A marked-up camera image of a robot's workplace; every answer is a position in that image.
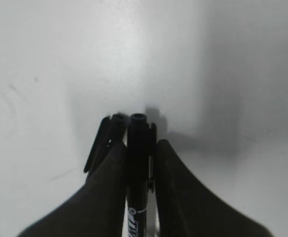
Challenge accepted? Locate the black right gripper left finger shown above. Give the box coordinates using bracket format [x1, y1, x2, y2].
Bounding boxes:
[19, 142, 126, 237]

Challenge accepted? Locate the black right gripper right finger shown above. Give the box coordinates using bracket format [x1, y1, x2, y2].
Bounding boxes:
[155, 139, 272, 237]

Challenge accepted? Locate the black marker pen blue label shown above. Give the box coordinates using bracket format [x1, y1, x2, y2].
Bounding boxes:
[126, 113, 157, 237]

